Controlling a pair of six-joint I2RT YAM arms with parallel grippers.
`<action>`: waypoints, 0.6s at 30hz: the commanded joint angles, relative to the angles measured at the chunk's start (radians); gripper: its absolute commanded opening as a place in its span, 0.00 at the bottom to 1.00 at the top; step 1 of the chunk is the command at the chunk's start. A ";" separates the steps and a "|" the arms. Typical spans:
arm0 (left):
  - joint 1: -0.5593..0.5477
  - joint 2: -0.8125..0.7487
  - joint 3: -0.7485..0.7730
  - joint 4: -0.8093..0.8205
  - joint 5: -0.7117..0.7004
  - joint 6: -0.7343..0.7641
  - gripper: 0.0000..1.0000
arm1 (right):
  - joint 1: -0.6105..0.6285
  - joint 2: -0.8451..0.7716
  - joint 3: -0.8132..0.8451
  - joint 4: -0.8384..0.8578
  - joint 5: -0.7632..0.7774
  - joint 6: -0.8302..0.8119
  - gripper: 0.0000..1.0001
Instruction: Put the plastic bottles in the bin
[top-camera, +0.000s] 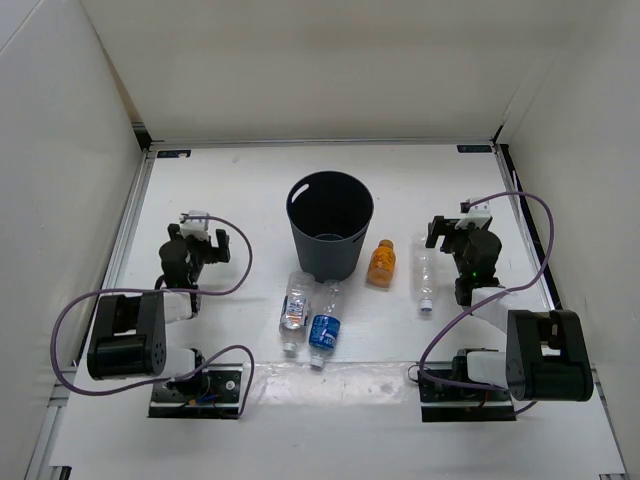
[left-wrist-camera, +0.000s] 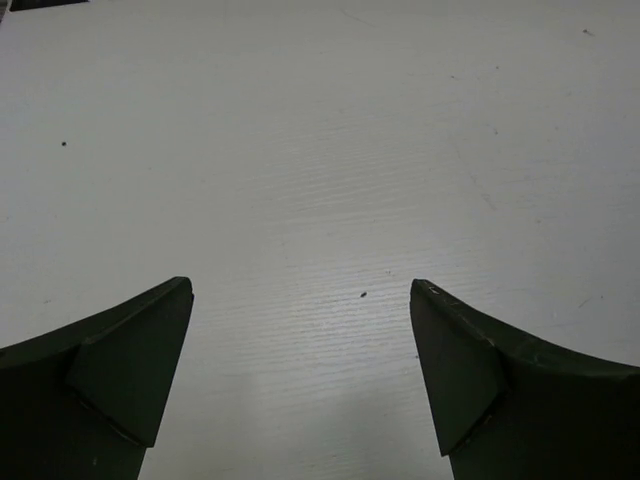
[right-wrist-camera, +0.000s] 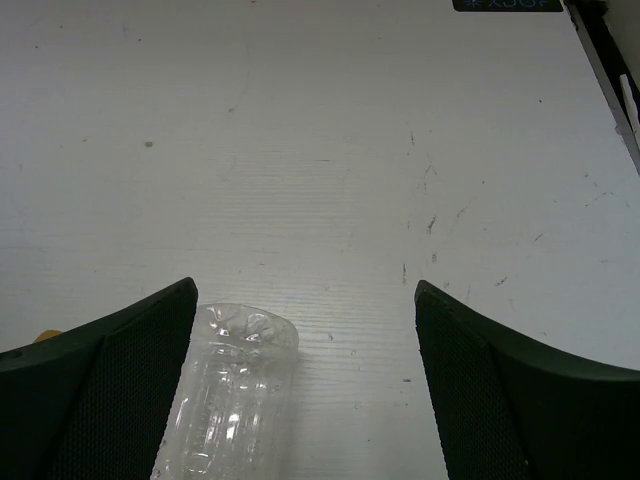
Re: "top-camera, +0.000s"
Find orange juice bottle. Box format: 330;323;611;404
367;239;396;288

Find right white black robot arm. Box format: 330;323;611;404
419;215;594;402

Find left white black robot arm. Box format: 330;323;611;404
87;220;231;400

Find dark grey plastic bin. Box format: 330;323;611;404
286;171;374;283

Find clear unlabelled plastic bottle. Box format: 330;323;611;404
411;235;436;314

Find left blue corner sticker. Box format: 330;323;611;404
156;150;191;159

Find blue corner sticker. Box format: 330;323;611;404
456;144;493;154
156;150;191;159

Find right blue corner sticker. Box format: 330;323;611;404
456;144;493;154

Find clear bottle white orange label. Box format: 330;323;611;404
279;271;315;357

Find clear bottle blue label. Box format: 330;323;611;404
309;280;345;371

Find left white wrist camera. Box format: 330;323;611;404
179;210;209;241

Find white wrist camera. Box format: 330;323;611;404
179;210;209;241
455;199;492;230

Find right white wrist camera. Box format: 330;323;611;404
455;199;492;230

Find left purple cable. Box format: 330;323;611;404
51;214;256;419

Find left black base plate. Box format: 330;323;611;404
147;364;249;420

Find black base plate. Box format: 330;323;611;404
407;364;516;423
147;364;249;420

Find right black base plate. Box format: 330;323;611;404
407;364;516;423

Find left aluminium frame rail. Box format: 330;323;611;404
24;119;156;480

